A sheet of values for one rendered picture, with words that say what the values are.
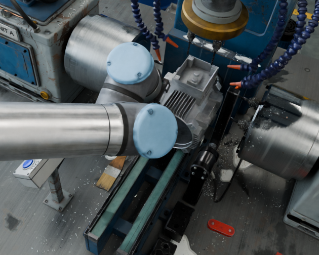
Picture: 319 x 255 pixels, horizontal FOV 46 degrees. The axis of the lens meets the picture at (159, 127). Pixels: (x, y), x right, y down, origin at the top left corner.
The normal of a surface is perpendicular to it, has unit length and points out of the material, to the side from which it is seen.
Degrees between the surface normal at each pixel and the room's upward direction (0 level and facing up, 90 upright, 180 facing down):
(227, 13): 0
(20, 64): 90
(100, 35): 20
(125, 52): 25
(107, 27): 2
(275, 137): 51
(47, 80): 89
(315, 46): 0
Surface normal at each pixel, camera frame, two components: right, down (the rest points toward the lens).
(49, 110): 0.38, -0.69
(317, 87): 0.10, -0.60
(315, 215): -0.44, 0.68
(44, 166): 0.79, 0.01
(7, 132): 0.53, -0.03
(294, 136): -0.21, -0.03
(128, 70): -0.11, -0.26
